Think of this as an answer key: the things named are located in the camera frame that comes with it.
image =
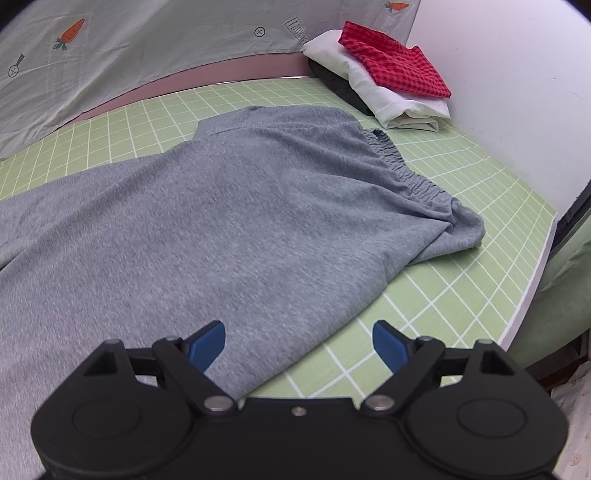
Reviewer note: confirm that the grey carrot print sheet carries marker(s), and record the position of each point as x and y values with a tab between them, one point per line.
60	59

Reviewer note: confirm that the red checkered folded cloth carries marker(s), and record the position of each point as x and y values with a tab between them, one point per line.
391	64

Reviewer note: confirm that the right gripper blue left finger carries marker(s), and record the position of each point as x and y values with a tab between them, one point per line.
183	362

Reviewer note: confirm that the grey sweatpants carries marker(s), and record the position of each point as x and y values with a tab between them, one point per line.
283	223

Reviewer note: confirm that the black folded garment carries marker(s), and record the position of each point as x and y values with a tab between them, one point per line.
339	86

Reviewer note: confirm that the white folded garment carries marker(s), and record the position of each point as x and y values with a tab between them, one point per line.
392	110

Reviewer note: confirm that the green grid cutting mat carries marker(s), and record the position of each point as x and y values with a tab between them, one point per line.
482	293

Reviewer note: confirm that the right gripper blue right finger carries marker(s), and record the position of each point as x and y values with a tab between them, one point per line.
412	362

